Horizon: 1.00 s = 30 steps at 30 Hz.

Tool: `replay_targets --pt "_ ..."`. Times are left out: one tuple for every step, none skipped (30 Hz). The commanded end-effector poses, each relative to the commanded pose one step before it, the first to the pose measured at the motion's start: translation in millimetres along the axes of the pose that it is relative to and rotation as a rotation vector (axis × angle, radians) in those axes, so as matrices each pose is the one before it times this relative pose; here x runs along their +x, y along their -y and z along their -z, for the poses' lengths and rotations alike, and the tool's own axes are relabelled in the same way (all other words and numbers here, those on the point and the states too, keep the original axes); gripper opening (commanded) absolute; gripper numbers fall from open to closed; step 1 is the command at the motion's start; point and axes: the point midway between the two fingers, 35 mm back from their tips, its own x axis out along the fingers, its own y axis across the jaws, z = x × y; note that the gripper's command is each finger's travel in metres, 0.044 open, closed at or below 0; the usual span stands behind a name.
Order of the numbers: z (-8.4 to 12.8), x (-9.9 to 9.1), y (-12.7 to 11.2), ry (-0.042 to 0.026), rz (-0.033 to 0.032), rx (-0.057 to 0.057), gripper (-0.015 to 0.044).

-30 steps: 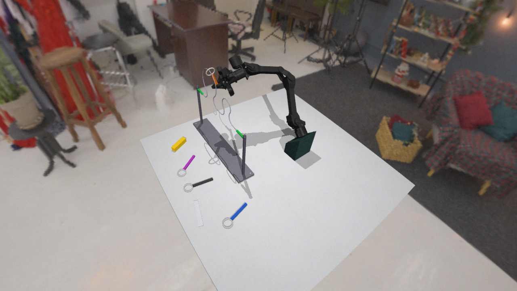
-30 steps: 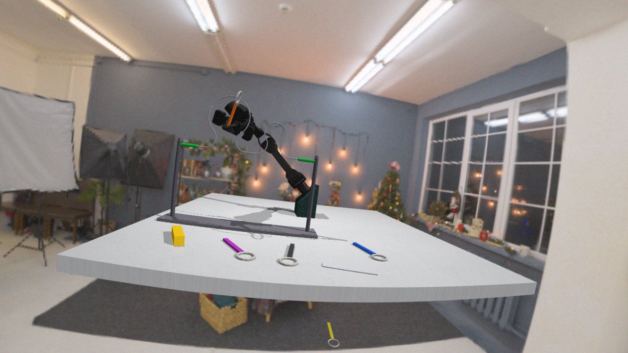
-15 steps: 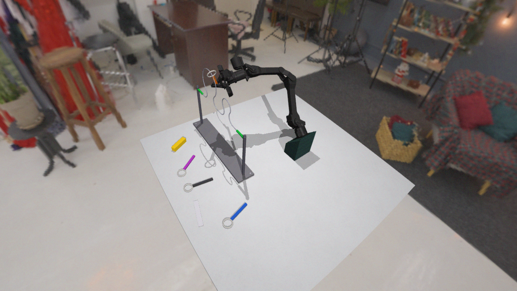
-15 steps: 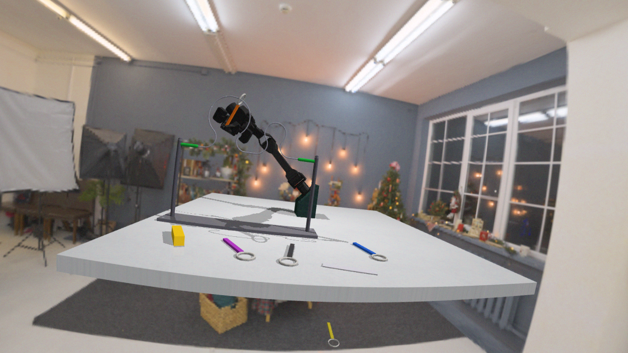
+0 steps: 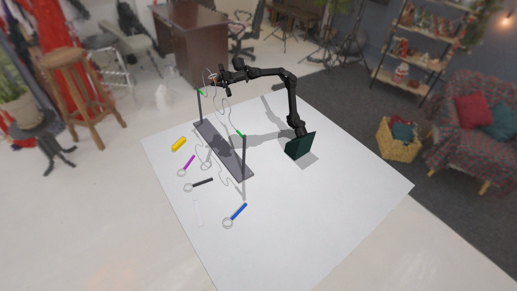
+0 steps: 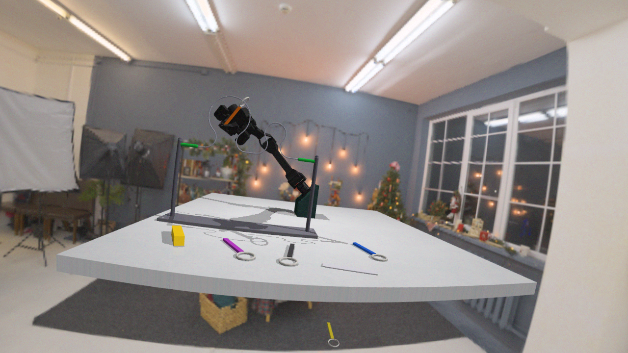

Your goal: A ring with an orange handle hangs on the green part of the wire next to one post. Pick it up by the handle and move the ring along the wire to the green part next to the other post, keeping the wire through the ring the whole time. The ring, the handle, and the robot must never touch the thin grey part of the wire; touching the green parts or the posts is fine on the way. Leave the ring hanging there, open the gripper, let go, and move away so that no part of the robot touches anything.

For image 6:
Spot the yellow rectangular block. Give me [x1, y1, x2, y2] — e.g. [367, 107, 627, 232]
[171, 226, 185, 246]

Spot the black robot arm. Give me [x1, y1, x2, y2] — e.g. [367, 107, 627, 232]
[228, 104, 311, 196]

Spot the purple handle with grey loop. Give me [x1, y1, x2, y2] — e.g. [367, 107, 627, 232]
[223, 238, 256, 261]

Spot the black handle with white loop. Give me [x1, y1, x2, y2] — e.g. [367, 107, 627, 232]
[279, 244, 298, 266]

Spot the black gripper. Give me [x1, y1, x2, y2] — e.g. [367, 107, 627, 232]
[214, 105, 250, 145]

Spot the blue bar with grey loop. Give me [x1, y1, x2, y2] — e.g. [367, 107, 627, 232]
[352, 242, 388, 261]

